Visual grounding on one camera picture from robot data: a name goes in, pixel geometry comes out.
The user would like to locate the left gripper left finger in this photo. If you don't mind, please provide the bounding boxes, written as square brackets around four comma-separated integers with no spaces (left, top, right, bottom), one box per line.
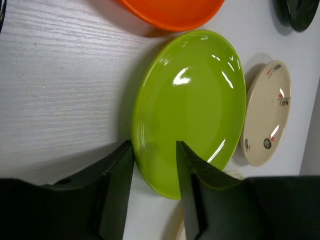
[41,139,136,240]

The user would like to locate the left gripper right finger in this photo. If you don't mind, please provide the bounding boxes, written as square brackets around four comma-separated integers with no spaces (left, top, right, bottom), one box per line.
[175,140,245,240]

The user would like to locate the green plate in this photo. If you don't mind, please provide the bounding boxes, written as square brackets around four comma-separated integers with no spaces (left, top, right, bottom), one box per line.
[131,30,247,200]

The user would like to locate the orange plate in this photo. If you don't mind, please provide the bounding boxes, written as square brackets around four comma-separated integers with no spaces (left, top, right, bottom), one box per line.
[118,0,225,32]

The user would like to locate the cream floral plate right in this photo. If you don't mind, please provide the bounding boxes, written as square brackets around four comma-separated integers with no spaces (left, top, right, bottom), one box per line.
[240,60,291,167]

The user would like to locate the black plate grey centre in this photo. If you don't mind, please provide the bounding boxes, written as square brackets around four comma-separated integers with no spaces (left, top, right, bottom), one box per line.
[272,0,320,33]

